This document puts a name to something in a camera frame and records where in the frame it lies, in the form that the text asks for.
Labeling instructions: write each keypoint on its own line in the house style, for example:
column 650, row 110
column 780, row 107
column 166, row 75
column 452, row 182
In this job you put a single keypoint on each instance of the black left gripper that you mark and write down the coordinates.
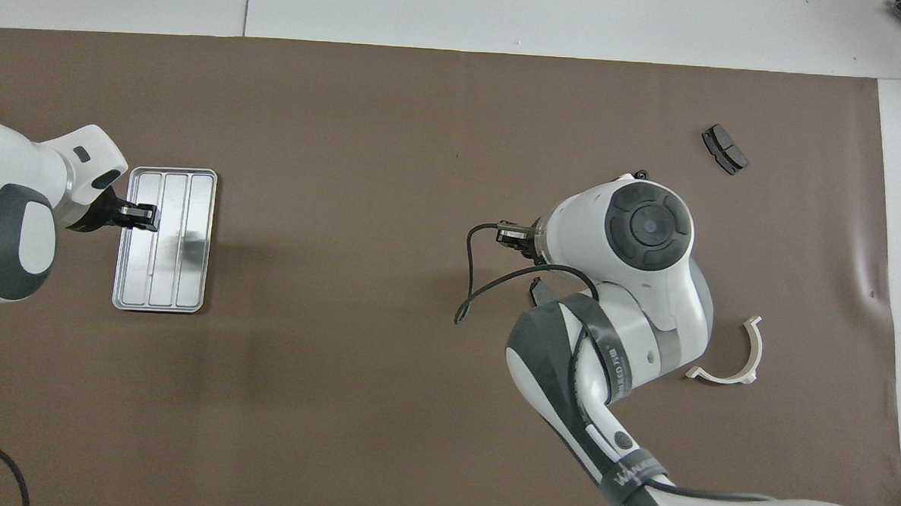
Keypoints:
column 102, row 211

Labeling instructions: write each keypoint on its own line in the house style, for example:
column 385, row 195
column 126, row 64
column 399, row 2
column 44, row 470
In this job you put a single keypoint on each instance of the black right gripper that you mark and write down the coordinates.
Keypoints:
column 518, row 239

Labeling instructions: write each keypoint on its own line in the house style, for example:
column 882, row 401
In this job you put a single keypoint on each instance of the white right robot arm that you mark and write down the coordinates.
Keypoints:
column 692, row 294

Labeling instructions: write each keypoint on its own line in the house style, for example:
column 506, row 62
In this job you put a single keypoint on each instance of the silver metal tray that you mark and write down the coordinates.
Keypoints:
column 194, row 196

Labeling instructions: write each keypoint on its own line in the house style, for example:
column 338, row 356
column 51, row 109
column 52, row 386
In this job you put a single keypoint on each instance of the grey slim brake pad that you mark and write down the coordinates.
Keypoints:
column 538, row 291

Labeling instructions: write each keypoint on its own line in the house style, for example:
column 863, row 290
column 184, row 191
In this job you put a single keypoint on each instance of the brown table mat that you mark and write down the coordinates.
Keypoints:
column 348, row 165

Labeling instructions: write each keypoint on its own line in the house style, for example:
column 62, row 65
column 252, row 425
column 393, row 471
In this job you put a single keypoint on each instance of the grey wide brake pad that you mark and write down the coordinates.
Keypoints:
column 725, row 147

